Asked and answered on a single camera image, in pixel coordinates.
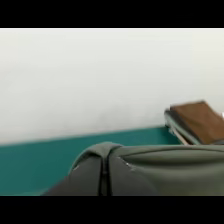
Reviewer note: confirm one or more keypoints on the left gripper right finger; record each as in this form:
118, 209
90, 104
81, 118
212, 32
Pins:
126, 181

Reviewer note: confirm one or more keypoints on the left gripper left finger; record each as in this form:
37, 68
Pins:
85, 180

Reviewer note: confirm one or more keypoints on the grey-green garment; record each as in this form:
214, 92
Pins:
186, 170

